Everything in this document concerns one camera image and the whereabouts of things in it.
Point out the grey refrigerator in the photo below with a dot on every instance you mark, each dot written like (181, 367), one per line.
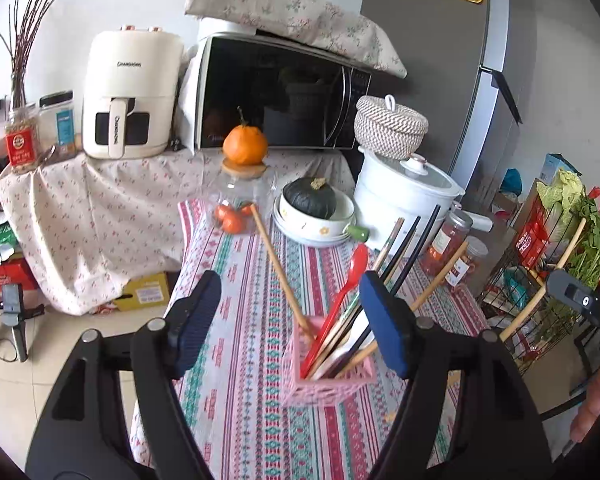
(430, 60)

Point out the white spoon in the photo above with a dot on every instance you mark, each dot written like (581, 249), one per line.
(350, 349)

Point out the leafy greens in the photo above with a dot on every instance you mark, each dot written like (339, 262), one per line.
(595, 245)

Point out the black device on stand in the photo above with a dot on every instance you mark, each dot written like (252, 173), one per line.
(15, 310)

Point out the red snack packet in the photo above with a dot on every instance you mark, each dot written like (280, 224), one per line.
(530, 240)

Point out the pink perforated basket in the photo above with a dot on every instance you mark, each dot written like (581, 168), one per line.
(320, 392)

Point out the floral cover cloth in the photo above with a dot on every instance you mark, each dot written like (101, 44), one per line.
(300, 15)

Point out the jar with red label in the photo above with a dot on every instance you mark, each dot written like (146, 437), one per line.
(22, 140)

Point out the black microwave oven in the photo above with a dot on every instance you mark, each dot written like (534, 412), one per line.
(280, 95)

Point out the dark green pumpkin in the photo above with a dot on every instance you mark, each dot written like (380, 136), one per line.
(310, 197)

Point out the red cardboard box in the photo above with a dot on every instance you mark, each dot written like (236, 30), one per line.
(10, 275)

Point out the woven lidded basket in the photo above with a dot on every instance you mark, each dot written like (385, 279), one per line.
(387, 127)

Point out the cream air fryer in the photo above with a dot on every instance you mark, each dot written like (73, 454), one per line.
(130, 75)

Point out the jar of red dried fruit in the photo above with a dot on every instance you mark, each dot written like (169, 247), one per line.
(447, 240)

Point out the napa cabbage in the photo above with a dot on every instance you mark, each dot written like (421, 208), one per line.
(560, 200)

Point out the white electric pot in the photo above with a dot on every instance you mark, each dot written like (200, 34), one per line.
(395, 200)

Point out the yellow cardboard box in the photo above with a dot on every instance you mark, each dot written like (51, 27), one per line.
(142, 292)

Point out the jar of dried fruit slices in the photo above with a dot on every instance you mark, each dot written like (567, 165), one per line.
(467, 265)

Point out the floral side table cloth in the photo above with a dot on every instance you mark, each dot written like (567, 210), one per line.
(90, 220)

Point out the glass jar with wooden lid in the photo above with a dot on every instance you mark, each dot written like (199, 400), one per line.
(260, 190)

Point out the dried twigs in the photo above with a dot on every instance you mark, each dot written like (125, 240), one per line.
(25, 35)

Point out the black chopstick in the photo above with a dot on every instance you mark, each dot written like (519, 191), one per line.
(407, 237)
(425, 232)

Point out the small tangerine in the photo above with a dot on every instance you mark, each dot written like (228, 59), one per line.
(233, 223)
(222, 211)

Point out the jar with blue label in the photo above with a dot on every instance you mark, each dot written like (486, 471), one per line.
(57, 125)

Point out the large orange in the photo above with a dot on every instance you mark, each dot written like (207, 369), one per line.
(245, 145)

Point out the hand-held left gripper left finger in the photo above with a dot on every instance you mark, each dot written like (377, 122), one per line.
(195, 320)

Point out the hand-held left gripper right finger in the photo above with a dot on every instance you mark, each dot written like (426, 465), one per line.
(385, 330)

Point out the brown dark-tipped chopstick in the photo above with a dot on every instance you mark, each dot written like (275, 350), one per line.
(392, 237)

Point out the blue box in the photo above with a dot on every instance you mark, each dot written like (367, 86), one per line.
(560, 167)

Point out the person's right hand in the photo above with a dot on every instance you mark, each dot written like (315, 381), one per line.
(595, 400)

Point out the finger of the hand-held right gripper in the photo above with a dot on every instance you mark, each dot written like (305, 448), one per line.
(572, 292)

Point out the red green patterned tablecloth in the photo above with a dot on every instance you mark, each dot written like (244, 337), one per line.
(250, 310)

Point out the red plastic spoon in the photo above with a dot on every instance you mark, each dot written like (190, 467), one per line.
(357, 270)

